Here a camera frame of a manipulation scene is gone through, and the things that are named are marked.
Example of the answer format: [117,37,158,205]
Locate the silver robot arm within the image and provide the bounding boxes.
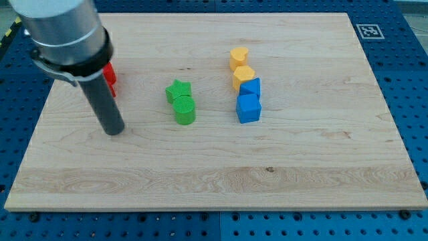
[9,0,113,86]

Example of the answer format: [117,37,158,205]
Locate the blue cube block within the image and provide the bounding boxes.
[236,94,261,124]

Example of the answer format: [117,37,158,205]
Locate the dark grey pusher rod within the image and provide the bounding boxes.
[78,70,125,135]

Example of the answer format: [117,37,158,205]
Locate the green cylinder block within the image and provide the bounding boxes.
[173,96,196,125]

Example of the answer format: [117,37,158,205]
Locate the white fiducial marker tag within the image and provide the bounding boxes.
[356,23,385,39]

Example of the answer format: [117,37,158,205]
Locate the red block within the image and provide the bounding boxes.
[102,62,117,97]

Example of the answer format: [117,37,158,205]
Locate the green star block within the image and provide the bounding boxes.
[165,79,192,104]

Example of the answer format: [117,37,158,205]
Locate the blue triangle block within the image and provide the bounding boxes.
[239,78,261,99]

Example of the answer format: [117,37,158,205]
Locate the yellow heart block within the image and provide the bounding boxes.
[229,47,249,71]

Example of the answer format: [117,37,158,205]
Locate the wooden board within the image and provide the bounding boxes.
[5,13,427,212]

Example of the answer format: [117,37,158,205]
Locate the yellow hexagon block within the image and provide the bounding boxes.
[232,66,255,91]

